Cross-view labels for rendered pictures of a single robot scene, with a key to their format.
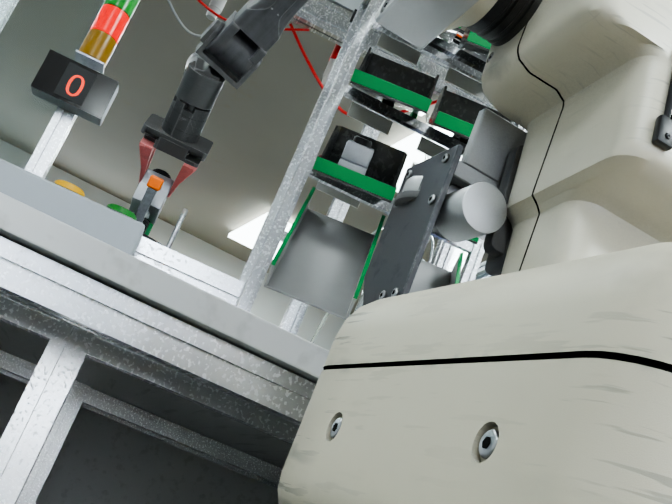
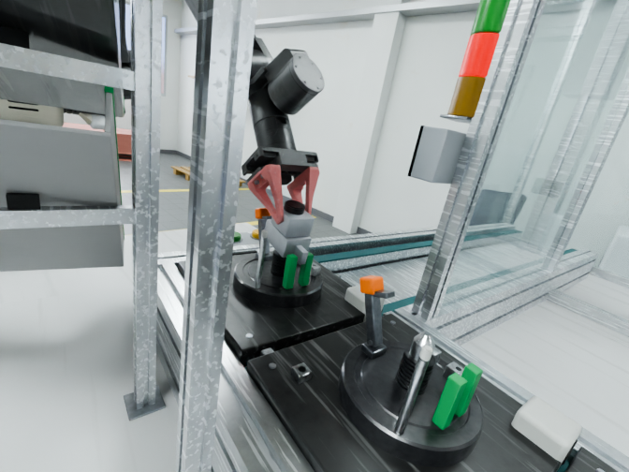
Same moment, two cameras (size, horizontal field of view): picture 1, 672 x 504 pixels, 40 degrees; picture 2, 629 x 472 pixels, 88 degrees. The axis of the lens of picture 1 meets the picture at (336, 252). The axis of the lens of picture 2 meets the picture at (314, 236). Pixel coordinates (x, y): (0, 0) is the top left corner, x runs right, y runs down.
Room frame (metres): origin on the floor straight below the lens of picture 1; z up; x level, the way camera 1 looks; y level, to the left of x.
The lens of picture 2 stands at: (1.77, 0.09, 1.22)
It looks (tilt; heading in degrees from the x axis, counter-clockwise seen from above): 19 degrees down; 149
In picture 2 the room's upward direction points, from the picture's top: 10 degrees clockwise
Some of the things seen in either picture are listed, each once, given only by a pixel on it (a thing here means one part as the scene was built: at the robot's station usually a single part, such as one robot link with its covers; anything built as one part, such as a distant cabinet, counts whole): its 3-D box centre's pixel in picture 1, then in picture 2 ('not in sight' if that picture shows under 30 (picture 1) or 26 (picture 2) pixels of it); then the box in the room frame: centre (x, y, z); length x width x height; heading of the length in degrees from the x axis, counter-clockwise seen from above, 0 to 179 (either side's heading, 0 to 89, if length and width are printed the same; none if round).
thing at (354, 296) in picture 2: not in sight; (363, 302); (1.43, 0.40, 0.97); 0.05 x 0.05 x 0.04; 10
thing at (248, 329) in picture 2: not in sight; (277, 288); (1.35, 0.29, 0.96); 0.24 x 0.24 x 0.02; 10
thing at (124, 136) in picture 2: not in sight; (103, 142); (-5.30, -0.38, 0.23); 1.34 x 0.98 x 0.46; 108
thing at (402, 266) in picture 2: not in sight; (398, 291); (1.32, 0.59, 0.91); 0.84 x 0.28 x 0.10; 100
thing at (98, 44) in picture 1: (96, 49); (471, 99); (1.44, 0.50, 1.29); 0.05 x 0.05 x 0.05
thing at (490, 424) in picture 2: not in sight; (416, 366); (1.60, 0.33, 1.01); 0.24 x 0.24 x 0.13; 10
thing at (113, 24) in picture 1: (109, 25); (483, 59); (1.44, 0.50, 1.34); 0.05 x 0.05 x 0.05
